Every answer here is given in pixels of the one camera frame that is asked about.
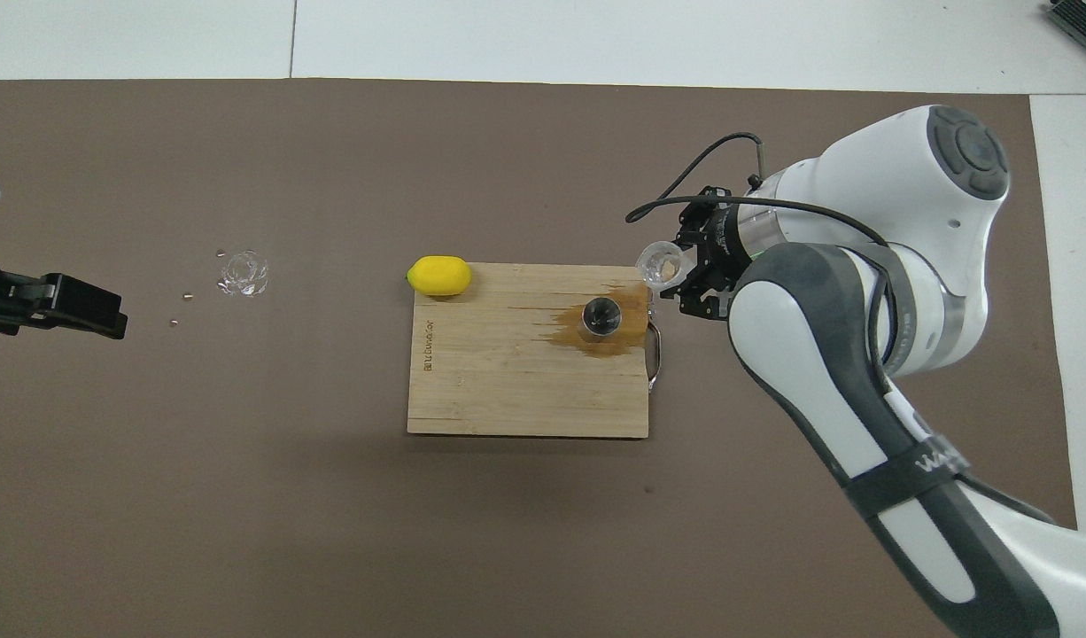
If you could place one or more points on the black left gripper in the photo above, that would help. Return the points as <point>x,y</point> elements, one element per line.
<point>3,301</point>

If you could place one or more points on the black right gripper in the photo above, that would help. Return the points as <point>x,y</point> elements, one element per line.
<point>722,235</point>

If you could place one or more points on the small clear glass cup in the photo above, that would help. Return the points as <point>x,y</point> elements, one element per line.
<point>658,261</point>

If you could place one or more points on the steel double jigger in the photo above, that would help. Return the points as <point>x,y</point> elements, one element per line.
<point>601,317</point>

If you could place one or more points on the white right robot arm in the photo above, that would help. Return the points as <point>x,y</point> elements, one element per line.
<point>906,177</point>

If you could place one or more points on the clear glass cup left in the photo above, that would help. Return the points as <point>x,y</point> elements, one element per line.
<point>244,273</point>

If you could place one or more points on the yellow lemon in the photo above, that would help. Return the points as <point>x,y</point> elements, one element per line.
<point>439,276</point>

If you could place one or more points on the brown table mat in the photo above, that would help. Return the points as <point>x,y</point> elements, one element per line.
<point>330,159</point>

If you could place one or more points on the grey ribbed device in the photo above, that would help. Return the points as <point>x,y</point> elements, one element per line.
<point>1083,22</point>

